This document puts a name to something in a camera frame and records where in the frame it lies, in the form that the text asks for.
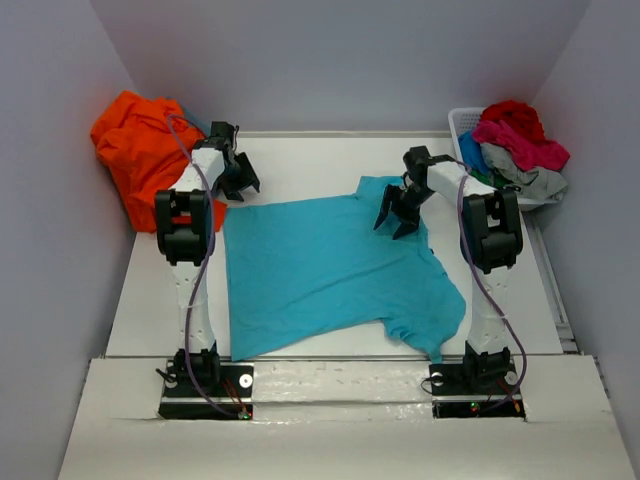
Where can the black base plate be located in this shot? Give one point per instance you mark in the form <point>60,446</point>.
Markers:
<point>454,397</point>
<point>228,400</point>

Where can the green garment in basket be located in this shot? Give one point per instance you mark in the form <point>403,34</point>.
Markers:
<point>495,180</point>

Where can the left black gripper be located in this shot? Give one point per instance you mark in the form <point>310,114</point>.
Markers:
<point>248,178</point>

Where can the grey t shirt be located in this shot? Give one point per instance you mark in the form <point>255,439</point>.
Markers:
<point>537,184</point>

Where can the red t shirt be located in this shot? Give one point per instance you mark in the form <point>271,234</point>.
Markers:
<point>521,117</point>

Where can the orange t shirt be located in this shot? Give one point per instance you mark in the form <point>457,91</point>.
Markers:
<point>137,140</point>

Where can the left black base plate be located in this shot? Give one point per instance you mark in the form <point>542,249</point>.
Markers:
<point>228,400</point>

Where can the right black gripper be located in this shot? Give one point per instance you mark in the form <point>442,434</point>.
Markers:
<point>393,193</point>

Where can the white plastic laundry basket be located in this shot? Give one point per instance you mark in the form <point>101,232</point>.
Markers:
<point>463,120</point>

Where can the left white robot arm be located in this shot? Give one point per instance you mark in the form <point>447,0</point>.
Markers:
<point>186,234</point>

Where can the magenta t shirt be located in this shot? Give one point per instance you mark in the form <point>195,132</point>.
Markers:
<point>525,154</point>

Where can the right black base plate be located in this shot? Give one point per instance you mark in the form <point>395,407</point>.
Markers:
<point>454,397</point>

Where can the teal t shirt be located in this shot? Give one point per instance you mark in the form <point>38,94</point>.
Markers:
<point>305,268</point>

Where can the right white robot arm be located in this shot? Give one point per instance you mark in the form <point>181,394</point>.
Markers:
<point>491,239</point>

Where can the blue t shirt in basket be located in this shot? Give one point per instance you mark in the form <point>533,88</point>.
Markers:
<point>472,154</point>

